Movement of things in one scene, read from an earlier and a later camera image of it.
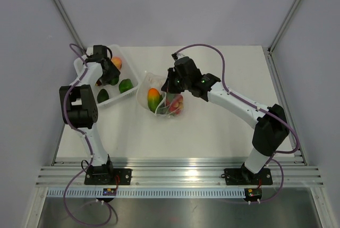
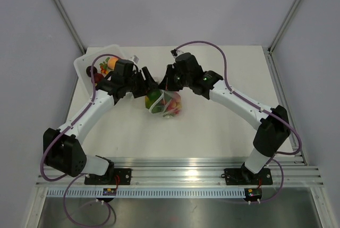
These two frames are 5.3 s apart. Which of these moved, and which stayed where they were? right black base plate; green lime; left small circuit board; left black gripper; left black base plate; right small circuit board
Moved: green lime; left black gripper
Stayed: left small circuit board; left black base plate; right small circuit board; right black base plate
